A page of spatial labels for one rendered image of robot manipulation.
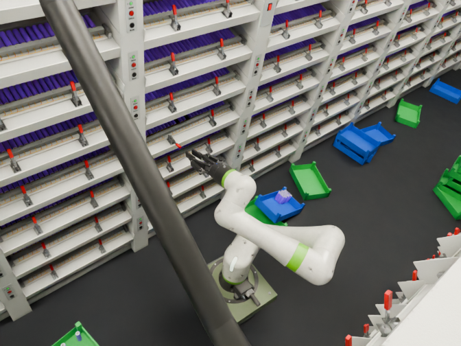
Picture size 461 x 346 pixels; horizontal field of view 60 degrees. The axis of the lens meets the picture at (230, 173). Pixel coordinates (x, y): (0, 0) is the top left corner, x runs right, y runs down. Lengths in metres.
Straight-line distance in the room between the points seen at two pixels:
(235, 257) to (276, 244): 0.28
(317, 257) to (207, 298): 1.33
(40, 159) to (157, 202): 1.40
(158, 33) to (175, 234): 1.36
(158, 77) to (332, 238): 0.99
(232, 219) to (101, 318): 1.02
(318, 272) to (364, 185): 1.69
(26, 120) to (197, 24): 0.75
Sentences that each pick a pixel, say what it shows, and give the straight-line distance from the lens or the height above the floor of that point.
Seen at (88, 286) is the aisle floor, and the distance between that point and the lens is 2.42.
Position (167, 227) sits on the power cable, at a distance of 0.31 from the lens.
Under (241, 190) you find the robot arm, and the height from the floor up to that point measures 0.93.
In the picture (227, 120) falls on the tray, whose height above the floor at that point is 0.76.
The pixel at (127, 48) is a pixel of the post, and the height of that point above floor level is 1.34.
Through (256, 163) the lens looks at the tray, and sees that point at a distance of 2.82.
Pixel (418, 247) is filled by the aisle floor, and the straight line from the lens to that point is 3.04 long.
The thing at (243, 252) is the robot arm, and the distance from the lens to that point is 1.85.
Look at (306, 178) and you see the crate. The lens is 3.08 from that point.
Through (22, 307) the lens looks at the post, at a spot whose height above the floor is 0.07.
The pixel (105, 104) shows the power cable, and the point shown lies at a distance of 0.32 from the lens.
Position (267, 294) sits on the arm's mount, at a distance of 2.05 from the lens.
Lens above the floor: 2.12
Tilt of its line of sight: 46 degrees down
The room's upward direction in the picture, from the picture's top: 11 degrees clockwise
